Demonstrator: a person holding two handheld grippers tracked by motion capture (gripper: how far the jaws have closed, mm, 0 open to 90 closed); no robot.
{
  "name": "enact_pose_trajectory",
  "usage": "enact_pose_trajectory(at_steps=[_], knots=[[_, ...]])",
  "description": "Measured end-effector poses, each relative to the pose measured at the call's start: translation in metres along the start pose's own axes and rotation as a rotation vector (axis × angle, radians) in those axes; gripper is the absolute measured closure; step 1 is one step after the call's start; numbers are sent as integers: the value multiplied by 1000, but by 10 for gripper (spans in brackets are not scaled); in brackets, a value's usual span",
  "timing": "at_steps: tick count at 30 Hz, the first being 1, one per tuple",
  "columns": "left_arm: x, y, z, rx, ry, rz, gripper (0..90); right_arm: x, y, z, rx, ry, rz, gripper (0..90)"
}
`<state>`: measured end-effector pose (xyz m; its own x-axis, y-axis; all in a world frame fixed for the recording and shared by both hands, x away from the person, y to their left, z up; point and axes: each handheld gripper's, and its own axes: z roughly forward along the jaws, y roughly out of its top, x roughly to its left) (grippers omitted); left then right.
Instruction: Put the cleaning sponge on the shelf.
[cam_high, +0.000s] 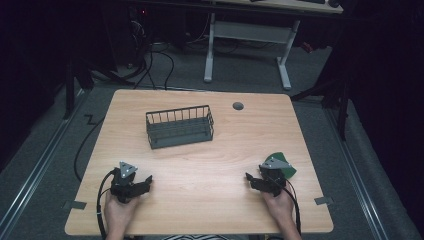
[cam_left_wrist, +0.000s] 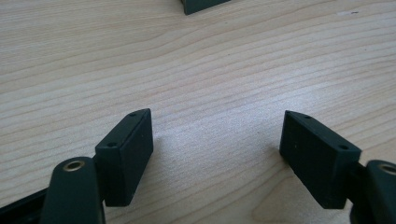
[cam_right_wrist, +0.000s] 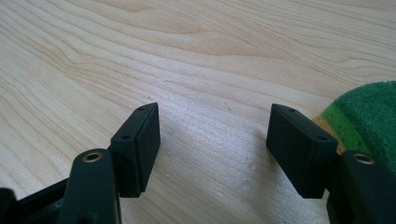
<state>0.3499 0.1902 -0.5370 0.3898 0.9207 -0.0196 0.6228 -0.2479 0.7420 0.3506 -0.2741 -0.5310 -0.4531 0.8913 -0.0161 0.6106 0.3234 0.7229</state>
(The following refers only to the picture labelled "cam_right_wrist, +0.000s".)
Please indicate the green scouring sponge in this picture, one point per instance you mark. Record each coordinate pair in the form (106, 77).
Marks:
(370, 121)

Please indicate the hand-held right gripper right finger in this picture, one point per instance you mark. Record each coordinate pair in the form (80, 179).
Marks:
(299, 149)

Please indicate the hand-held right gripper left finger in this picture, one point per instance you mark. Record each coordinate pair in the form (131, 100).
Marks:
(135, 152)

